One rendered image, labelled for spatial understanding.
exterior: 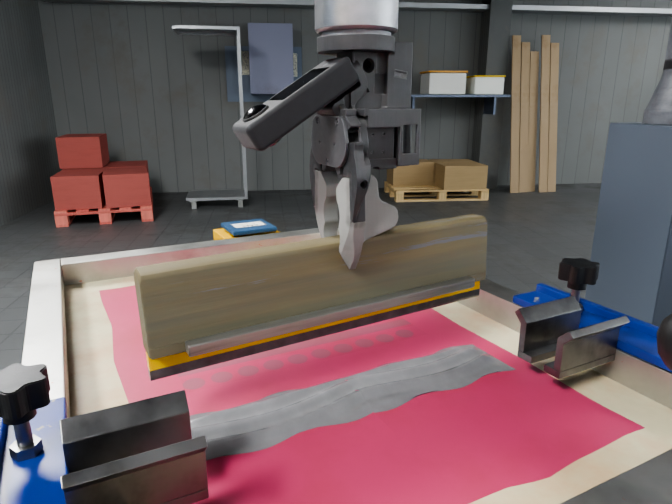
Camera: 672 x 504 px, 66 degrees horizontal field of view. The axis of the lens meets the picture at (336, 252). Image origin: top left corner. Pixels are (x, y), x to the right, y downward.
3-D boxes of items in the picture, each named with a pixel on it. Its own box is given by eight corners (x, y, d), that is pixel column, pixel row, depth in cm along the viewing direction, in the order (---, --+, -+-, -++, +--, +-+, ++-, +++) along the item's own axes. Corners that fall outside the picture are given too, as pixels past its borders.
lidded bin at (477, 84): (493, 95, 718) (494, 76, 711) (504, 94, 684) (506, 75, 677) (463, 94, 712) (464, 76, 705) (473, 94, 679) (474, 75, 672)
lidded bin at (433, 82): (455, 94, 714) (456, 72, 706) (466, 94, 674) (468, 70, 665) (418, 94, 708) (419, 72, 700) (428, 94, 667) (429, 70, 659)
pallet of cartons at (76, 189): (78, 200, 668) (69, 133, 644) (173, 198, 683) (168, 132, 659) (27, 228, 524) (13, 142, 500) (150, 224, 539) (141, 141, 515)
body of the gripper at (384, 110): (420, 172, 50) (426, 36, 46) (341, 178, 46) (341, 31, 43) (378, 164, 56) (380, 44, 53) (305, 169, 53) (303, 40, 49)
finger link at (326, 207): (373, 253, 56) (381, 170, 53) (324, 261, 54) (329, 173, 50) (359, 243, 59) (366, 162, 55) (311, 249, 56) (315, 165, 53)
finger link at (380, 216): (408, 266, 51) (403, 170, 49) (355, 275, 48) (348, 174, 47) (390, 261, 53) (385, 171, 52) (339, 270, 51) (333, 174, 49)
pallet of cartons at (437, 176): (466, 189, 751) (468, 158, 738) (490, 200, 670) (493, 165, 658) (382, 191, 735) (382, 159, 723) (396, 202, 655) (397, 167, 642)
